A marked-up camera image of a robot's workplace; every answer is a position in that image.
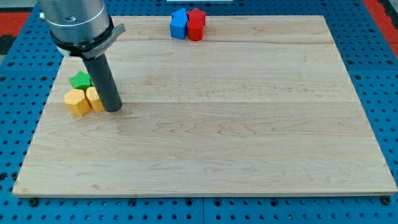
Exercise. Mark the wooden board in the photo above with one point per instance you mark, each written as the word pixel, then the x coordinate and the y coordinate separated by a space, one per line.
pixel 261 107

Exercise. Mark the red cylinder block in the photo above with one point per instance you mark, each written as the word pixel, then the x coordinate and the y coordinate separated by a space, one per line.
pixel 195 29

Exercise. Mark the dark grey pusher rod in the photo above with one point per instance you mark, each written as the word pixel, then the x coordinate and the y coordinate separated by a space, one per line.
pixel 102 78

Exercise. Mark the blue cube block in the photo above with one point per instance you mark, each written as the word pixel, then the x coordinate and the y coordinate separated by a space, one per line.
pixel 178 27

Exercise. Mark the yellow hexagon block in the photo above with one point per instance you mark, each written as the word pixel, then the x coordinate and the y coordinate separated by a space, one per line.
pixel 76 102

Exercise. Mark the red star block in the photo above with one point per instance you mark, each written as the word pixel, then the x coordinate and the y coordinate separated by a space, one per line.
pixel 197 14

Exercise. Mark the green star block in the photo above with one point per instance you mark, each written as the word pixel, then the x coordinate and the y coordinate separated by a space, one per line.
pixel 81 81

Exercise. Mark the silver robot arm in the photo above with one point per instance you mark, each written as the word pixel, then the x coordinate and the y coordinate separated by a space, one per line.
pixel 80 28

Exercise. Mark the blue pentagon block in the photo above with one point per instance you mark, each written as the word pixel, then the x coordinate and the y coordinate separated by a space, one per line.
pixel 180 13

